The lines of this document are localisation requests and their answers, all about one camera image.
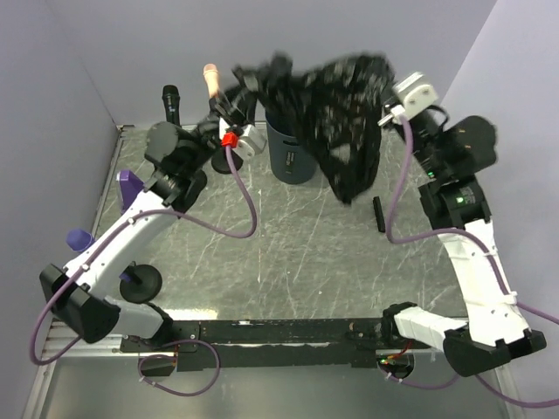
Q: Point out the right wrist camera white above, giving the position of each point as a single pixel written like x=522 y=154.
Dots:
x=408 y=98

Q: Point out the dark blue trash bin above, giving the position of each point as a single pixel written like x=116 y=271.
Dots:
x=290 y=163

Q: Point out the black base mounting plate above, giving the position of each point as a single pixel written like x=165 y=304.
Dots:
x=191 y=355

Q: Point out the pink beige microphone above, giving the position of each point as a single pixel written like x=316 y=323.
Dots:
x=211 y=78

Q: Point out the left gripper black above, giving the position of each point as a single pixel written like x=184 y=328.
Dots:
x=237 y=106

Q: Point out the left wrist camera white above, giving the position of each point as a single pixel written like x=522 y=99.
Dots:
x=245 y=141

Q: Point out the aluminium front rail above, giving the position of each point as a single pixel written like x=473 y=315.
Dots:
x=65 y=340

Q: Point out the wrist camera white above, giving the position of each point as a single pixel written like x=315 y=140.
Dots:
x=408 y=98
x=245 y=141

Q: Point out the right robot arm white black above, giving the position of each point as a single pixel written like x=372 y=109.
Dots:
x=494 y=331

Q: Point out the purple wedge shaped box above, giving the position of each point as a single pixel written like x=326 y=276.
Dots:
x=129 y=187

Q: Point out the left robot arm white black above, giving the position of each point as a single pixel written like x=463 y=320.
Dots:
x=77 y=292

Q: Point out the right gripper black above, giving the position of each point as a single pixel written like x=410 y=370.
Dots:
x=388 y=109

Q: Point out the black stand of pink microphone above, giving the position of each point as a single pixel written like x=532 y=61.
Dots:
x=220 y=164

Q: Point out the purple microphone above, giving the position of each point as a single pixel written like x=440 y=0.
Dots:
x=79 y=240

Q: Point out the black plastic trash bag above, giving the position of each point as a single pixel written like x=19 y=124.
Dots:
x=333 y=110

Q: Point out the black bar on table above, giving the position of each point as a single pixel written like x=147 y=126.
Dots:
x=379 y=216

